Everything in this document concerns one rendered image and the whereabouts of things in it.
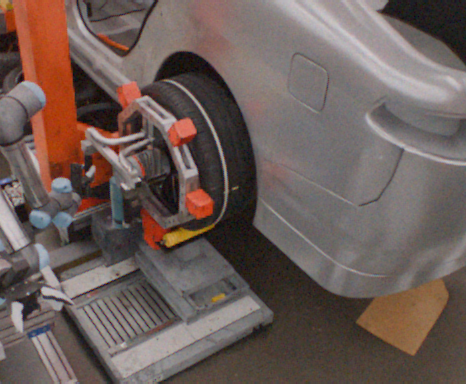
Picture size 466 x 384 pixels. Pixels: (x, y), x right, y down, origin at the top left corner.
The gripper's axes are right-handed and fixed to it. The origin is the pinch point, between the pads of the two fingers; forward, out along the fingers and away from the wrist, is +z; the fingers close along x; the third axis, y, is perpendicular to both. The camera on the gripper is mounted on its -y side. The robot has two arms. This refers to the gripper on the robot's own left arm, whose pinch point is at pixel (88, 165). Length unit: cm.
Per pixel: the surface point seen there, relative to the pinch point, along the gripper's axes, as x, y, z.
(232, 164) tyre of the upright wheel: 62, -15, -5
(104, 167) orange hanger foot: -2.9, 21.4, 27.9
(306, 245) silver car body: 94, -4, -34
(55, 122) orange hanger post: -18.4, -11.6, 12.3
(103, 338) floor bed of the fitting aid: 10, 81, -27
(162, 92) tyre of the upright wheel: 30.2, -33.5, 10.8
